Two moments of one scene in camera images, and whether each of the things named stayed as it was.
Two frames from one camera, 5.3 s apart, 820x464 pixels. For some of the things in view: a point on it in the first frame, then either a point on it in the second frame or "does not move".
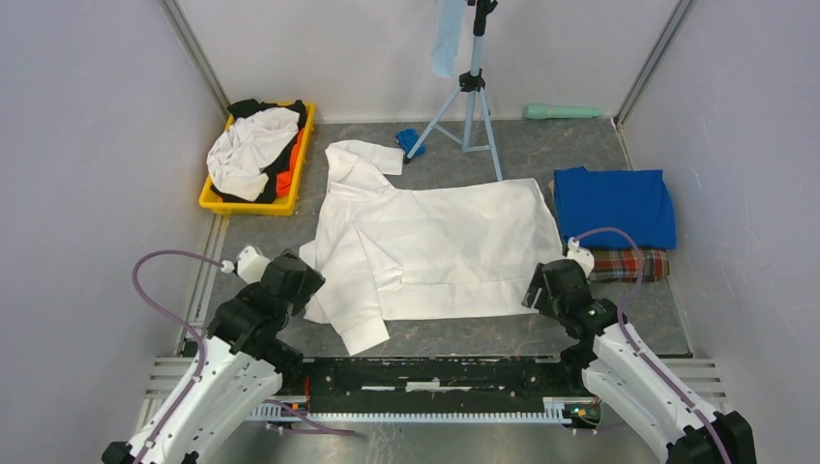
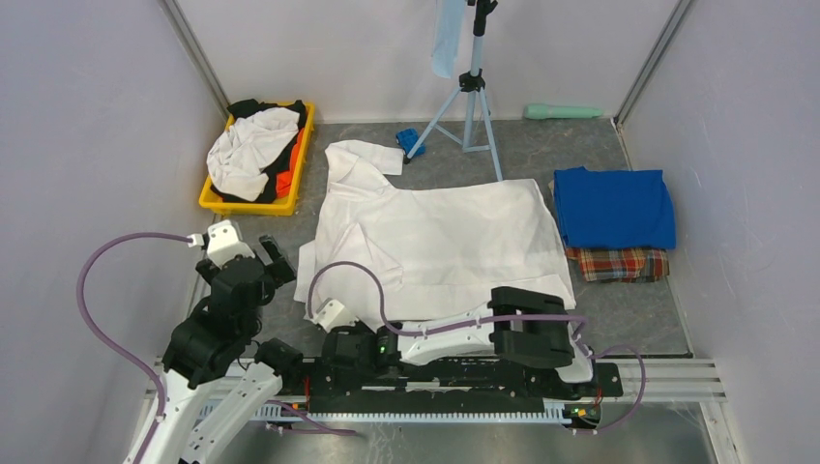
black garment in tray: x=246 y=107 does not move
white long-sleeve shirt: x=384 y=253 does not move
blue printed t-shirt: x=638 y=200 does not move
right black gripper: x=537 y=280 -> x=354 y=328
